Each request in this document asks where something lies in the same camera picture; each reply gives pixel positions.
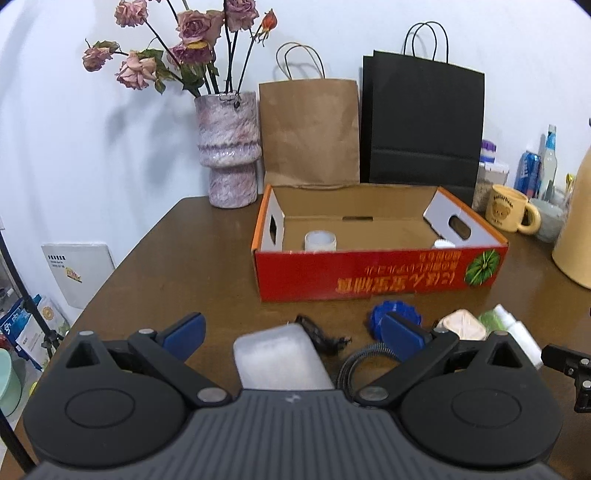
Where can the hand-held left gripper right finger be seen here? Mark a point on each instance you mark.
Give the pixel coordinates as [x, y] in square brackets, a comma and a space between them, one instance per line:
[401, 337]

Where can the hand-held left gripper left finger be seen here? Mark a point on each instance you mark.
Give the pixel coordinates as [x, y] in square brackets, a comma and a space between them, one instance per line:
[184, 334]

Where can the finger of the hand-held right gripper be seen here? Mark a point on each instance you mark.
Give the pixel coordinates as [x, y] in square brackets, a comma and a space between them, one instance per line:
[561, 356]

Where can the red cardboard box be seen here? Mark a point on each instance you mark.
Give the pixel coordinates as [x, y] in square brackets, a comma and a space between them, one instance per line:
[369, 277]

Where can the white foam block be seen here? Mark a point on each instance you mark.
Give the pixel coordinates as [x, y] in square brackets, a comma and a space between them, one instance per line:
[277, 355]

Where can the small white cap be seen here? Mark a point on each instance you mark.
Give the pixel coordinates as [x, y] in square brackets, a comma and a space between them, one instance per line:
[443, 244]

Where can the white translucent plastic cup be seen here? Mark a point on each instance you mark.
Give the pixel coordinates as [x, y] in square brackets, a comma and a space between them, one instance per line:
[320, 241]

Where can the beige jug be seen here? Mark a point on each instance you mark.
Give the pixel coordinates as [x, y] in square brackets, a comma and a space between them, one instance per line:
[577, 230]

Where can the grey ceramic cup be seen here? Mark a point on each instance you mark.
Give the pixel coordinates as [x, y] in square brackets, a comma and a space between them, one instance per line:
[549, 221]

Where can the yellow bear mug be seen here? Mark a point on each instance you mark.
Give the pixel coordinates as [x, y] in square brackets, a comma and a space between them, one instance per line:
[505, 207]

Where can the black tripod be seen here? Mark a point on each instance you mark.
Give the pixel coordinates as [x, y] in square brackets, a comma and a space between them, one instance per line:
[27, 300]

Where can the blue white cartons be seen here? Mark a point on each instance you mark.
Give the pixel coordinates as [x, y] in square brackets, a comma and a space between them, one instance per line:
[23, 332]

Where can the clear grain jar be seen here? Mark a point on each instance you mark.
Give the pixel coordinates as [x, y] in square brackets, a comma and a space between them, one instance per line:
[485, 189]

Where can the pale green tub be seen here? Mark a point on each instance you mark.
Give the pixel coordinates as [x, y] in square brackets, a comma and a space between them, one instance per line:
[8, 383]

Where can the blue drink can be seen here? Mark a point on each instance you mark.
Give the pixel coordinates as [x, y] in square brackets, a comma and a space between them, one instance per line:
[526, 173]

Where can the clear bottle blue label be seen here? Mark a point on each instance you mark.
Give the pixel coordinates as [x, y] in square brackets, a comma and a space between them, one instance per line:
[548, 166]

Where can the pink marbled ceramic vase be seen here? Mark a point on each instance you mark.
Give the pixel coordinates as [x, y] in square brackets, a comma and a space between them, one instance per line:
[228, 138]

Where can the purple lid container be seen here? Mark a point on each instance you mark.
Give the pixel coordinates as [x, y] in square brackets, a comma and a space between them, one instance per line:
[488, 150]

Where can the black paper bag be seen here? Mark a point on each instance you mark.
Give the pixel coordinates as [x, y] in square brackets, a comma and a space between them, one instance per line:
[425, 115]

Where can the brown paper bag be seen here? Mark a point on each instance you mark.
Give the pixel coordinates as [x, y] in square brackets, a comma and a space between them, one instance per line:
[309, 129]

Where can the dried pink rose bouquet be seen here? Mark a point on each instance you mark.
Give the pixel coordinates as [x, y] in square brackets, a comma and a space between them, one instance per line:
[194, 27]

